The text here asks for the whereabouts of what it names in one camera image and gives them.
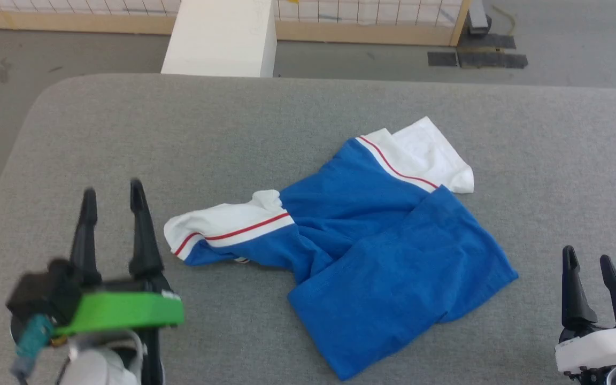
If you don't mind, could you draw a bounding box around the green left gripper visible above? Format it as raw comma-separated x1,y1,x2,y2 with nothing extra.
53,179,186,338

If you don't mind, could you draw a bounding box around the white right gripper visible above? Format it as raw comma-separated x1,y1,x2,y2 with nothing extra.
554,245,616,385

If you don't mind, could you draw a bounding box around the blue and white jersey shirt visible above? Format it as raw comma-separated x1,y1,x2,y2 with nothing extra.
163,116,520,381

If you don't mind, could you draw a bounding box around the grey fabric sofa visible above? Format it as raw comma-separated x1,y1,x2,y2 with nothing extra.
0,73,616,385

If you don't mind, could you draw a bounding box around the white box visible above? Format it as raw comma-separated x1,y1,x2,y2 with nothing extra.
160,0,278,79

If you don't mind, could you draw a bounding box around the long black floor mat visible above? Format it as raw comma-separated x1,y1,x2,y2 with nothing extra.
459,33,517,50
457,52,529,70

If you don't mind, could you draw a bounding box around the small black floor mat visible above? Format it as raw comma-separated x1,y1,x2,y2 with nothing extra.
427,51,458,67

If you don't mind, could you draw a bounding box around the grey metal stand leg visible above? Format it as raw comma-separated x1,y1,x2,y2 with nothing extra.
467,0,494,36

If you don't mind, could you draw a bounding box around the lemon print partition screen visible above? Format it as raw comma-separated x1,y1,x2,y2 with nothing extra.
0,0,472,47

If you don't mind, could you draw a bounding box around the yellow-green floor cable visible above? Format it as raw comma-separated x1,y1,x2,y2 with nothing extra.
492,5,518,34

